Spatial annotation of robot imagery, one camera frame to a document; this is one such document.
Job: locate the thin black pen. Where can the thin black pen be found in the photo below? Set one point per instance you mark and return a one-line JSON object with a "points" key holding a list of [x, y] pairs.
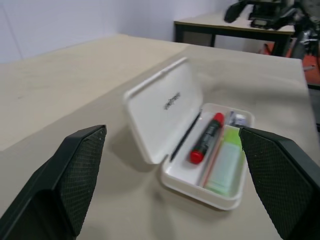
{"points": [[186, 136]]}

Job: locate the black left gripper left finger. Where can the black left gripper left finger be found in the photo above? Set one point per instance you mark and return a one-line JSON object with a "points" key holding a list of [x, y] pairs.
{"points": [[62, 180]]}

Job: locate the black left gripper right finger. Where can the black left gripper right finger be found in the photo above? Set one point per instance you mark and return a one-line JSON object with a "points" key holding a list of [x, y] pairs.
{"points": [[280, 180]]}

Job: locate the white open pencil case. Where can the white open pencil case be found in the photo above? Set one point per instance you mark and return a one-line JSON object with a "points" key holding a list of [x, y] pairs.
{"points": [[172, 112]]}

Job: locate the black marker with red cap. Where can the black marker with red cap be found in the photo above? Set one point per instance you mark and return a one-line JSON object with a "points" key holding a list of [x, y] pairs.
{"points": [[206, 138]]}

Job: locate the black equipment on table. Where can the black equipment on table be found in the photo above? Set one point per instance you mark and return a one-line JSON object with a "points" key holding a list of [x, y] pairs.
{"points": [[262, 13]]}

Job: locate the beige table with black frame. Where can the beige table with black frame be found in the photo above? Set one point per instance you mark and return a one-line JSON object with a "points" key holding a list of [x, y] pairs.
{"points": [[235, 26]]}

